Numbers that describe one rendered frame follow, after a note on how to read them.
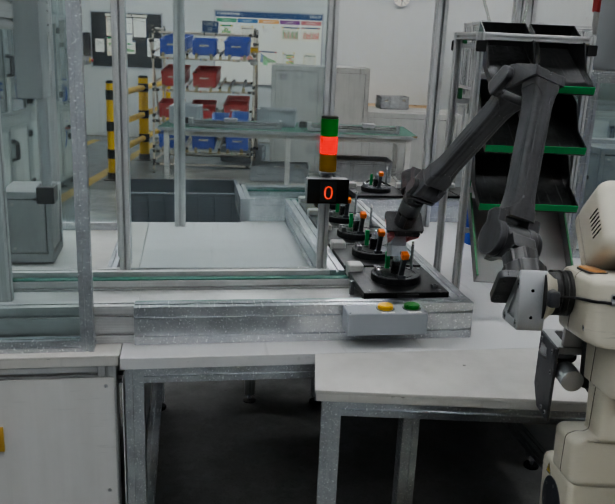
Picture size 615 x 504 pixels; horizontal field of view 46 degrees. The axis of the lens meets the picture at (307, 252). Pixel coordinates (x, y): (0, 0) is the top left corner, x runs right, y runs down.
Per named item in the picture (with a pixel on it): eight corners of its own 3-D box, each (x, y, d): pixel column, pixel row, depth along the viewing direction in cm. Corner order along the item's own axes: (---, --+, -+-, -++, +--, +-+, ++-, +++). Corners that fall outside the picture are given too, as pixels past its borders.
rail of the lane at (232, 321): (470, 337, 197) (474, 299, 194) (134, 345, 183) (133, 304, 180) (463, 329, 203) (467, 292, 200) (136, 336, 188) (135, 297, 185)
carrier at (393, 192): (407, 200, 331) (409, 172, 328) (356, 199, 327) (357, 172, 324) (393, 190, 354) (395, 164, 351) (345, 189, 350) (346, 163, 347)
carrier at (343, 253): (420, 271, 224) (423, 232, 221) (344, 272, 220) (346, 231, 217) (398, 250, 247) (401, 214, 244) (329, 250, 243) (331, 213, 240)
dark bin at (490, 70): (540, 94, 191) (547, 68, 186) (490, 92, 191) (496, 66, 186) (520, 47, 212) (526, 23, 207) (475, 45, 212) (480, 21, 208)
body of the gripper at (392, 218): (383, 214, 202) (389, 198, 196) (419, 215, 204) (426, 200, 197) (386, 234, 199) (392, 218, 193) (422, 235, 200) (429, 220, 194)
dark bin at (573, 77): (593, 96, 193) (601, 70, 189) (544, 93, 194) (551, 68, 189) (568, 49, 215) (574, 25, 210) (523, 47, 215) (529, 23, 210)
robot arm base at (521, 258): (500, 276, 133) (565, 279, 133) (494, 242, 138) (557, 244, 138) (489, 302, 140) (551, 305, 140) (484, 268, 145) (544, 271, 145)
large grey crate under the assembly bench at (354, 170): (391, 183, 749) (392, 162, 743) (332, 181, 749) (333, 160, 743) (387, 177, 788) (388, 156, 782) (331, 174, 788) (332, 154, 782)
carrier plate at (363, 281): (448, 299, 200) (449, 291, 199) (363, 300, 196) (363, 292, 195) (421, 272, 223) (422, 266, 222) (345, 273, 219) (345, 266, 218)
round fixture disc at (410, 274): (426, 286, 203) (426, 279, 203) (377, 287, 201) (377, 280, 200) (411, 271, 217) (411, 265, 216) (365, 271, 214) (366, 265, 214)
